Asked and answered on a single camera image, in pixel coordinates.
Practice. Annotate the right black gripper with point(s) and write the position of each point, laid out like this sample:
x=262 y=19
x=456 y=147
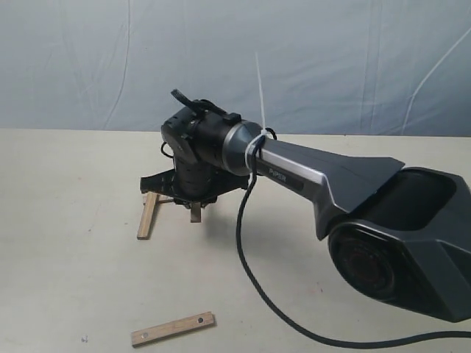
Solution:
x=199 y=173

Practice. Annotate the wooden stick with holes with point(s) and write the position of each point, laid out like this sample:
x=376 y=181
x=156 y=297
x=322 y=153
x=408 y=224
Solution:
x=172 y=329
x=166 y=200

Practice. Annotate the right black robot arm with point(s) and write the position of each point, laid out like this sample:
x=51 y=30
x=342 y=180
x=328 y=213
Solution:
x=397 y=234

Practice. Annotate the blue-grey backdrop cloth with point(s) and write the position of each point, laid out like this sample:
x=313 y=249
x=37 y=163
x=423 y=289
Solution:
x=307 y=67

